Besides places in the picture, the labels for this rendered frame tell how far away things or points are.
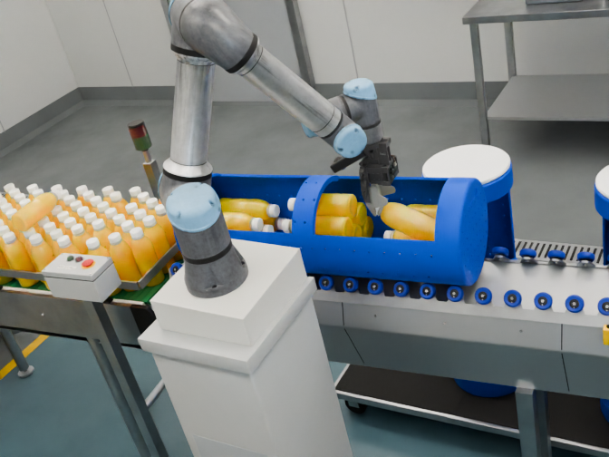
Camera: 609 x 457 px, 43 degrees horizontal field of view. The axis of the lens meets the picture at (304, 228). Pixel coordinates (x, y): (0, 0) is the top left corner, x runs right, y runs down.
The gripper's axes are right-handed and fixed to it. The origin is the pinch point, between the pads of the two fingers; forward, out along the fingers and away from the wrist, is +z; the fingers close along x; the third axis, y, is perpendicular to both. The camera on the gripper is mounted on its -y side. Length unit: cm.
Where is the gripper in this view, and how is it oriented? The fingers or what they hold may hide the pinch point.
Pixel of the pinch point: (374, 207)
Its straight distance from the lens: 204.7
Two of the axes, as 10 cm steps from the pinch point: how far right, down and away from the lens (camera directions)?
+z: 2.2, 8.4, 5.0
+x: 4.0, -5.4, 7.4
